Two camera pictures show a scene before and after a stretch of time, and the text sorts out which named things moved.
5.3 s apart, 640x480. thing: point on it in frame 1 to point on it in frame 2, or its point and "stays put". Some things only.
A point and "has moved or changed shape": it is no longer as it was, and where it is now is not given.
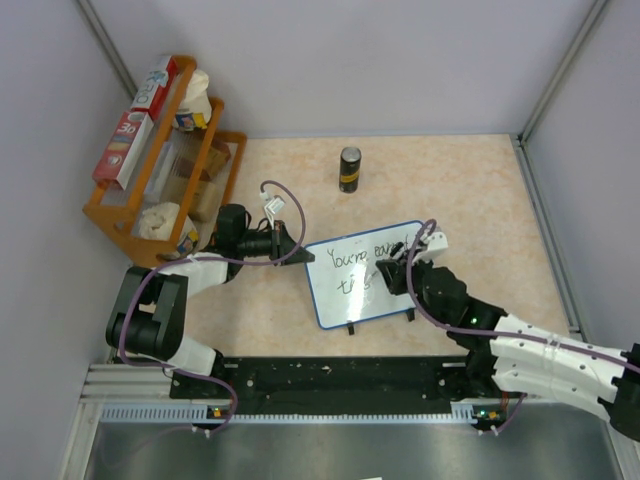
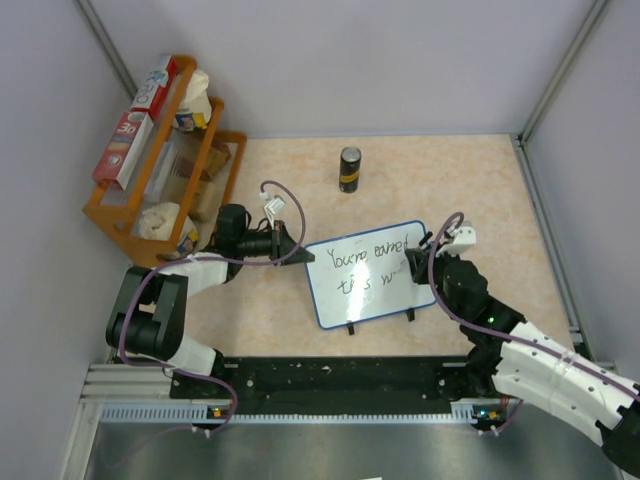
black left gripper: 281,242 stays put
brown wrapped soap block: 218,156 stays put
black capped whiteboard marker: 396,248 has moved or changed shape
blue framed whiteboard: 347,287 stays put
